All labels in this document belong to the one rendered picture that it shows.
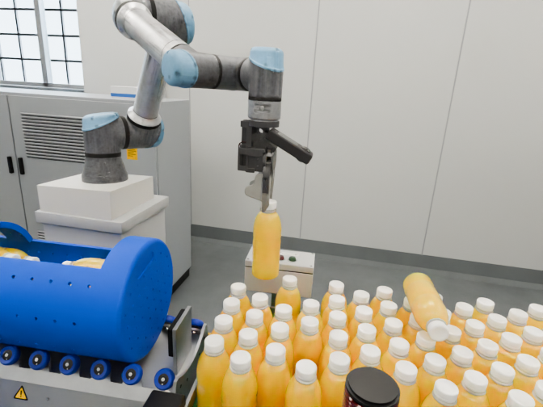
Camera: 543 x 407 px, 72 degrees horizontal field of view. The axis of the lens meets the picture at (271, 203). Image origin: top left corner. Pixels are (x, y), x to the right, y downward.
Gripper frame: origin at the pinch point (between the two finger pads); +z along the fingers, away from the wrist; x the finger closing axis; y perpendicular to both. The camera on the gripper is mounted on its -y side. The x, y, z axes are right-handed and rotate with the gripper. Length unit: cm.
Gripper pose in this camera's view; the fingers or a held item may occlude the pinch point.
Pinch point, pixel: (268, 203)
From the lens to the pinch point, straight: 91.8
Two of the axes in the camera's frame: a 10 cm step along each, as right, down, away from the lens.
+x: -1.4, 3.0, -9.4
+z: -0.6, 9.5, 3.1
